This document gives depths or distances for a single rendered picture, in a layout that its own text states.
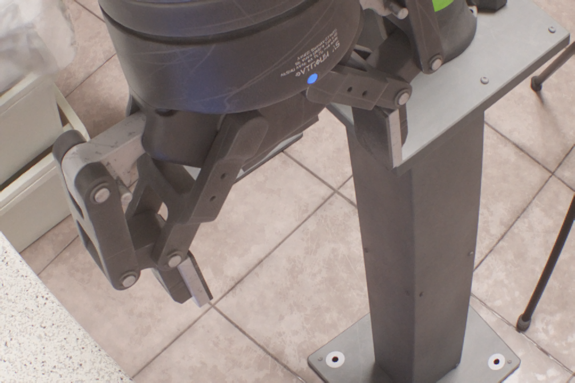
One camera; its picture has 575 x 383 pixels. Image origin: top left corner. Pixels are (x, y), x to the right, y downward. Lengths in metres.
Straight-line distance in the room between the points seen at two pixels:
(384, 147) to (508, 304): 1.41
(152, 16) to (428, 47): 0.14
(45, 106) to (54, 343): 0.82
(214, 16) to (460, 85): 0.65
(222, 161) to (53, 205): 1.66
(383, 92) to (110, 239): 0.11
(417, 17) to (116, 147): 0.11
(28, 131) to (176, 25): 1.54
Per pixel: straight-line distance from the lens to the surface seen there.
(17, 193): 1.81
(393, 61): 0.35
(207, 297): 0.36
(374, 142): 0.38
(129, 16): 0.24
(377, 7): 0.32
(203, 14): 0.23
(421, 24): 0.33
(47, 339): 1.00
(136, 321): 1.84
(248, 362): 1.75
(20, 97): 1.66
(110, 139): 0.29
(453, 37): 0.88
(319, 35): 0.25
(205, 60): 0.24
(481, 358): 1.71
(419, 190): 1.04
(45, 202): 1.92
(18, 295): 1.04
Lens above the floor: 1.59
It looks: 56 degrees down
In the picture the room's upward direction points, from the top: 14 degrees counter-clockwise
